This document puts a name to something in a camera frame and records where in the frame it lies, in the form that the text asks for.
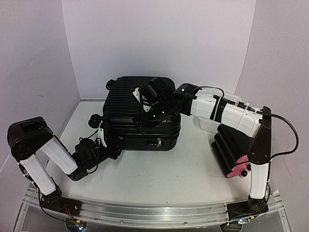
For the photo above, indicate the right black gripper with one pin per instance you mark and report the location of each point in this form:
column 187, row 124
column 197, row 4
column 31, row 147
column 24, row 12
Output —
column 147, row 123

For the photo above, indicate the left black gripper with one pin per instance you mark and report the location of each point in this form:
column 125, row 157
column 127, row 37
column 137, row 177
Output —
column 114, row 152

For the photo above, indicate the black ribbed hard-shell suitcase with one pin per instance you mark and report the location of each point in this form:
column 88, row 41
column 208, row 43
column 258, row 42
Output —
column 120, row 107

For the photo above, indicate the silver zipper pull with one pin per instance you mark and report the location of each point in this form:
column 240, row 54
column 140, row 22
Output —
column 159, row 142

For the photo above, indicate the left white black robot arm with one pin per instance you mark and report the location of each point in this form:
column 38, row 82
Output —
column 33, row 144

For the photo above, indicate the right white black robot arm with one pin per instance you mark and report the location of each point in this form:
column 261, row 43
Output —
column 189, row 100

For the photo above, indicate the black pouch with pink end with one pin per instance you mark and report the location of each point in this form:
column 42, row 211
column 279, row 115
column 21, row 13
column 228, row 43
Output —
column 236, row 143

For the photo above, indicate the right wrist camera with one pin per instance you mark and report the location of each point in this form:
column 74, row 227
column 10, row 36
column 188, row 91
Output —
column 142, row 99

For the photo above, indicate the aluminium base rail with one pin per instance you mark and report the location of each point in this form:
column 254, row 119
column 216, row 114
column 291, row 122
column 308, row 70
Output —
column 147, row 217

